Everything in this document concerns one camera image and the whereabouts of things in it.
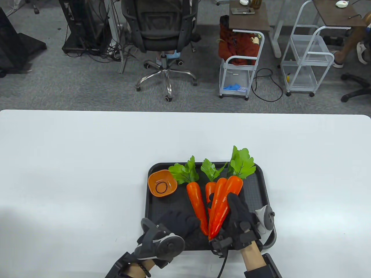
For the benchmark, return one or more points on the brown top desk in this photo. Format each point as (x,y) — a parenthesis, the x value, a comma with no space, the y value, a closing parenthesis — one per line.
(333,20)
(249,21)

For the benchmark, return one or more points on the black chair base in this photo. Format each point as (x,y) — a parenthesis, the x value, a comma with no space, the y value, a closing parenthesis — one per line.
(352,94)

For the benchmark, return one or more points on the black grey hand controller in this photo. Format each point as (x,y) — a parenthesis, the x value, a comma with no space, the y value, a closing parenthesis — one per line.
(171,246)
(265,215)

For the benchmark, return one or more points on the white metal frame post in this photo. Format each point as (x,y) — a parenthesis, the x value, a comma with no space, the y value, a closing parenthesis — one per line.
(117,34)

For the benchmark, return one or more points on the person's right forearm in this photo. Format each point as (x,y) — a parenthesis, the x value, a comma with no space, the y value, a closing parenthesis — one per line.
(252,257)

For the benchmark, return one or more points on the dark rectangular tablet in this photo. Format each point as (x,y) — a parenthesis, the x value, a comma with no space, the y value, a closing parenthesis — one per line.
(243,11)

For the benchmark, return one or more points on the red fabric bag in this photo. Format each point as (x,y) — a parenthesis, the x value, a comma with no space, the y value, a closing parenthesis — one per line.
(234,43)

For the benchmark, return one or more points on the person's right hand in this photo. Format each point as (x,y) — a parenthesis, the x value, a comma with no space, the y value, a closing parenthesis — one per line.
(240,226)

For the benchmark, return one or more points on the orange plastic bowl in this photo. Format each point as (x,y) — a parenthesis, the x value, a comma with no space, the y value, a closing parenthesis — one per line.
(171,182)

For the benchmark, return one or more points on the brown bottle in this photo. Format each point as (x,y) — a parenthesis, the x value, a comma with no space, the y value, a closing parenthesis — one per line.
(256,3)

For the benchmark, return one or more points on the person's left hand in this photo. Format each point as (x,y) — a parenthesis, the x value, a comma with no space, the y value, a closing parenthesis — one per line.
(179,223)

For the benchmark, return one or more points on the person's left forearm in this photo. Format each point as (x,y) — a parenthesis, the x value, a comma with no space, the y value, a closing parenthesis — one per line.
(132,273)

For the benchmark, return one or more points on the black office chair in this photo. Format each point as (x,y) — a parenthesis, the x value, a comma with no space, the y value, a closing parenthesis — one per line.
(162,37)

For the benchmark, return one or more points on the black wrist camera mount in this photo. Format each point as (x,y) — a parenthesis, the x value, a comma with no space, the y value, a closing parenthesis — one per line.
(116,268)
(269,268)

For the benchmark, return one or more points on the orange toy carrot green leaves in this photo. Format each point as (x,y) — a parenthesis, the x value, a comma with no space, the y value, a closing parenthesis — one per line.
(233,185)
(209,188)
(195,199)
(218,208)

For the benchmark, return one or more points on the white rolling cart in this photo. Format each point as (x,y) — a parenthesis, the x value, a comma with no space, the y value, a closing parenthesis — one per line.
(240,58)
(316,53)

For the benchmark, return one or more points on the black equipment stand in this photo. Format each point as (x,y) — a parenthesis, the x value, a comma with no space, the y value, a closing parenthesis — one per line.
(87,26)

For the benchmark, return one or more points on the black rubber band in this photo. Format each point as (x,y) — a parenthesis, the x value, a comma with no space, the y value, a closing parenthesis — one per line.
(156,188)

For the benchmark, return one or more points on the blue disposable gloves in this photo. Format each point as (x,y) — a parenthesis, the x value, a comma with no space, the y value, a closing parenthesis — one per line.
(232,86)

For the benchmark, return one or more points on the black plastic tray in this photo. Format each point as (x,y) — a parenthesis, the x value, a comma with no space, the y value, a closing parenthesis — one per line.
(174,202)

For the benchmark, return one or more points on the black covered floor base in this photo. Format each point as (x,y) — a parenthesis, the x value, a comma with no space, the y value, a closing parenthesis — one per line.
(17,43)

